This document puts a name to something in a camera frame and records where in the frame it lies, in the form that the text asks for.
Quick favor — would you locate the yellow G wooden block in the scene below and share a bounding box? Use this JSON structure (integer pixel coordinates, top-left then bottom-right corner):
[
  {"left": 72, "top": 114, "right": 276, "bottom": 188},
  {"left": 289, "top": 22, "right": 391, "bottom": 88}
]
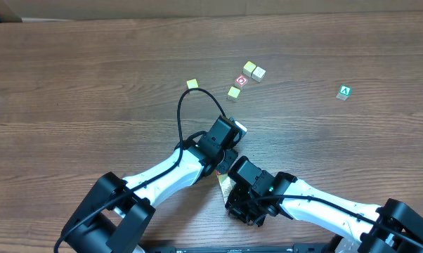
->
[{"left": 227, "top": 86, "right": 241, "bottom": 102}]

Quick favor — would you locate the green A wooden block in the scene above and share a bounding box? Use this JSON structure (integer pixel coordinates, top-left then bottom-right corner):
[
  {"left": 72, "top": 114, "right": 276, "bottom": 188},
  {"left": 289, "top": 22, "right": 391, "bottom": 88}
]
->
[{"left": 336, "top": 85, "right": 352, "bottom": 100}]

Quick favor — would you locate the yellow S wooden block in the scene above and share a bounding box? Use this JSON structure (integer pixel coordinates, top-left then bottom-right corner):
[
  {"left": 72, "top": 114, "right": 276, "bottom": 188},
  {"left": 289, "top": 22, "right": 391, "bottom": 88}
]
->
[{"left": 216, "top": 172, "right": 235, "bottom": 203}]

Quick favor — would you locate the red O wooden block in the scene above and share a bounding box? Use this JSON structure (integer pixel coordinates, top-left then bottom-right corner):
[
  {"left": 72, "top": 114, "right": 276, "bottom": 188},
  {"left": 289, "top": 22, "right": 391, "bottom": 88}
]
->
[{"left": 234, "top": 74, "right": 249, "bottom": 89}]

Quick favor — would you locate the plain top block yellow side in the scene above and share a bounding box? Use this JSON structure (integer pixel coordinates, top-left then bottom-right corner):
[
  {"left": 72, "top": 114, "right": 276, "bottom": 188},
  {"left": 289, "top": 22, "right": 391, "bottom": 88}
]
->
[{"left": 252, "top": 66, "right": 266, "bottom": 83}]

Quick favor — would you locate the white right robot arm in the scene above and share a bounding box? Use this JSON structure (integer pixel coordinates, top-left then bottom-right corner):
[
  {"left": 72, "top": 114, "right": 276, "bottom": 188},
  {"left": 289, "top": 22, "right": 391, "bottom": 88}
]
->
[{"left": 226, "top": 168, "right": 423, "bottom": 252}]

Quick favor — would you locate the yellow top block back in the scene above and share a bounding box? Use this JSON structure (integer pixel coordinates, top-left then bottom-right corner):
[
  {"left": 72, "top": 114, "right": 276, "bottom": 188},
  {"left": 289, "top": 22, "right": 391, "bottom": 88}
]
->
[{"left": 242, "top": 61, "right": 256, "bottom": 77}]

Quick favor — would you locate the yellow top block far left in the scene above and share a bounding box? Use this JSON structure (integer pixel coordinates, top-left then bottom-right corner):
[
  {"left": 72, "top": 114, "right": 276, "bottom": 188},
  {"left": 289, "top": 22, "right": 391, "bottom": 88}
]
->
[{"left": 186, "top": 79, "right": 198, "bottom": 89}]

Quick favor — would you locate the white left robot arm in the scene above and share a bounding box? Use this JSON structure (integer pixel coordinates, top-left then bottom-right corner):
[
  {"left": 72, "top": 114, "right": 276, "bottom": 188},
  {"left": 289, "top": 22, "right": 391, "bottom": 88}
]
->
[{"left": 55, "top": 116, "right": 247, "bottom": 253}]

